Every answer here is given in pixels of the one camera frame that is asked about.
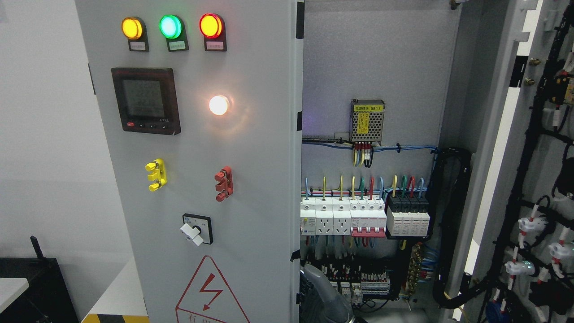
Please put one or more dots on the white rotary selector switch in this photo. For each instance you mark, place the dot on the white rotary selector switch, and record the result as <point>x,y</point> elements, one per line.
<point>197,229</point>

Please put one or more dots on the white double socket module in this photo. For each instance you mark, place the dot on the white double socket module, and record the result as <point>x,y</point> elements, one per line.
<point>333,216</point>

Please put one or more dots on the black relay terminal row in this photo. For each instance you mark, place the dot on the black relay terminal row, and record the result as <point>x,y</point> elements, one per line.
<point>360,281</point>

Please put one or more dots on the grey cabinet door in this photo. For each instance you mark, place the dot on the grey cabinet door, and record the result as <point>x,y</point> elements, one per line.
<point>509,217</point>
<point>256,229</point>

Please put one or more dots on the white miniature breaker row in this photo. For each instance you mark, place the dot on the white miniature breaker row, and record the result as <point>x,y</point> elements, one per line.
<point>308,217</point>

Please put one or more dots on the black digital power meter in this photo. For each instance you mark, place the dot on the black digital power meter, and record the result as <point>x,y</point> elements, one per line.
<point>146,99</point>

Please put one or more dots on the yellow indicator lamp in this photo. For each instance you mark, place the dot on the yellow indicator lamp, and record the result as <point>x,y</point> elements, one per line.
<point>134,30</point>

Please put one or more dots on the black box with antenna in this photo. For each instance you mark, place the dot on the black box with antenna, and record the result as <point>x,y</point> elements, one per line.
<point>46,300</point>

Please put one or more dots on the perforated metal power supply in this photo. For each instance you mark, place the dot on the perforated metal power supply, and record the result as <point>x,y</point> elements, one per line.
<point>367,117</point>

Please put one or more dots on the red terminal connector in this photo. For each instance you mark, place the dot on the red terminal connector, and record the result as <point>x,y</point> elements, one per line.
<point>224,185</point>

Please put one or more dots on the green indicator lamp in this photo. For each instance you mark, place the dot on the green indicator lamp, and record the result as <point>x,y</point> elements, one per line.
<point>173,30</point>

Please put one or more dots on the red indicator lamp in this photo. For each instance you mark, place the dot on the red indicator lamp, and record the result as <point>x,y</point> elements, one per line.
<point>213,29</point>

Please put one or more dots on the brass ground terminal bar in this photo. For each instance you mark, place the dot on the brass ground terminal bar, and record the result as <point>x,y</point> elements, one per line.
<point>415,266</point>

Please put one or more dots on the white glowing indicator lamp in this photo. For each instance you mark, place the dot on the white glowing indicator lamp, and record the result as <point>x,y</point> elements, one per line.
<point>219,105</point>

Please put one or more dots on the black white surge protector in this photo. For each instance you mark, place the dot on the black white surge protector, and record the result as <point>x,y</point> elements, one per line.
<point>407,217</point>

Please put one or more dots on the red electric warning sticker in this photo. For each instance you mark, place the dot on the red electric warning sticker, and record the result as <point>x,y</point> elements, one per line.
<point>208,298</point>

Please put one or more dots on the yellow terminal connector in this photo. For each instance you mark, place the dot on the yellow terminal connector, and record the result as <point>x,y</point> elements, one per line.
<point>156,174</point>

